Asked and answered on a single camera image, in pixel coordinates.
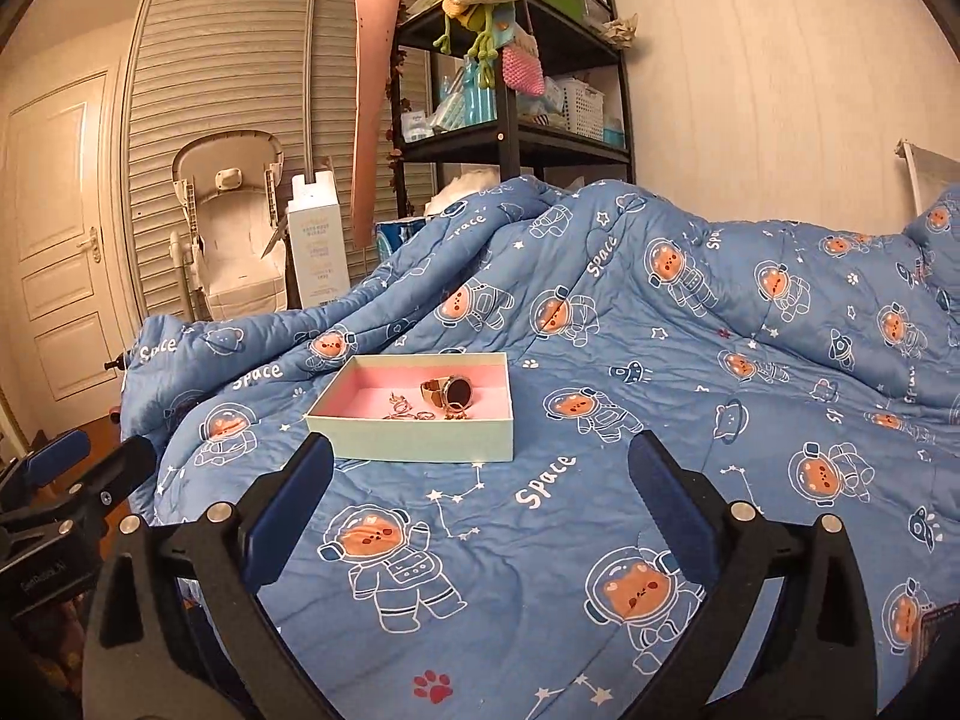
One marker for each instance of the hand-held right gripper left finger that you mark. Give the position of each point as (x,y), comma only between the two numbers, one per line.
(289,510)

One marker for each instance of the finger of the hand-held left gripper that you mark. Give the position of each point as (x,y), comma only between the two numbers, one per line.
(120,469)
(56,454)

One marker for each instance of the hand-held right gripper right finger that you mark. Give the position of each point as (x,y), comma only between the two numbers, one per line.
(667,502)

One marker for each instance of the mint green box pink lining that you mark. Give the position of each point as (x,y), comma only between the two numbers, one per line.
(420,442)

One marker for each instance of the thin rose gold bangle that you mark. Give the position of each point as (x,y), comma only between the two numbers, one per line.
(394,415)

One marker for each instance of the blue astronaut bear blanket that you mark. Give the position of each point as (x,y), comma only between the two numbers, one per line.
(487,615)

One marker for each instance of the white panel door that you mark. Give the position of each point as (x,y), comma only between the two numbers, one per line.
(60,202)

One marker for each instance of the cream baby high chair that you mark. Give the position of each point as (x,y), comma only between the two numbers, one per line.
(232,240)

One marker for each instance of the tall white carton box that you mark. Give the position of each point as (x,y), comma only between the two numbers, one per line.
(319,255)

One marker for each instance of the blue tissue package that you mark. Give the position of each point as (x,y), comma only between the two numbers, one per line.
(394,236)

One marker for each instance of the blue astronaut bear pillow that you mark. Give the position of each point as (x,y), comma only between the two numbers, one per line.
(941,225)

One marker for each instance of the white plastic basket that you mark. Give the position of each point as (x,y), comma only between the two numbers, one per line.
(581,109)

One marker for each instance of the black metal shelf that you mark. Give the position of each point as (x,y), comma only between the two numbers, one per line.
(511,127)

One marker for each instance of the white framed panel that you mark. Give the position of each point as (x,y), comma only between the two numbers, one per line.
(930,172)

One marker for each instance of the long pink cardboard piece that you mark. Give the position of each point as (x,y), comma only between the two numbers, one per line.
(371,90)

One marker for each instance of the louvered closet door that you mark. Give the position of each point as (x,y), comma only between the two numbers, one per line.
(225,52)

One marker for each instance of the blue packs on shelf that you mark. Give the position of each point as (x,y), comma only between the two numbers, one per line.
(469,101)

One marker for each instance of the pink knitted pouch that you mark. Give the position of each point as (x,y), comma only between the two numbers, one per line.
(521,71)

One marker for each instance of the crumpled beige paper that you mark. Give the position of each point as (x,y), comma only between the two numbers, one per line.
(619,30)

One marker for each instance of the green frog toy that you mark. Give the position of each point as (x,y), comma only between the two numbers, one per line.
(480,45)

